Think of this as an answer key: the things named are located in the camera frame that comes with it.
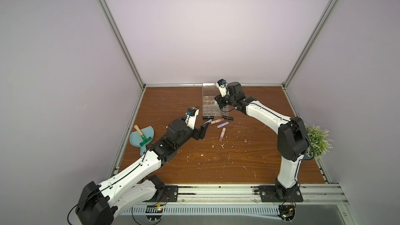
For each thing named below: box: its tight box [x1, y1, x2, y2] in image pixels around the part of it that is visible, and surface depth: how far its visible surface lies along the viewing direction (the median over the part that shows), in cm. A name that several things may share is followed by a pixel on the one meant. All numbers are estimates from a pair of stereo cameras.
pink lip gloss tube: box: [219, 127, 227, 142], surface depth 94 cm
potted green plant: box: [304, 123, 334, 160], surface depth 74 cm
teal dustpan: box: [129, 126, 155, 156], surface depth 96 cm
